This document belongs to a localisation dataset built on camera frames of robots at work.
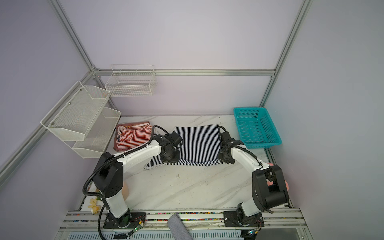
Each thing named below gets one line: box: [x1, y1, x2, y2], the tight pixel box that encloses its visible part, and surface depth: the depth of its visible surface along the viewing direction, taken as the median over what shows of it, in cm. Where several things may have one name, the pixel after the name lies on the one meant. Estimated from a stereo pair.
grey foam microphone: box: [167, 214, 193, 240], surface depth 70 cm
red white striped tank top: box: [113, 121, 153, 152], surface depth 102 cm
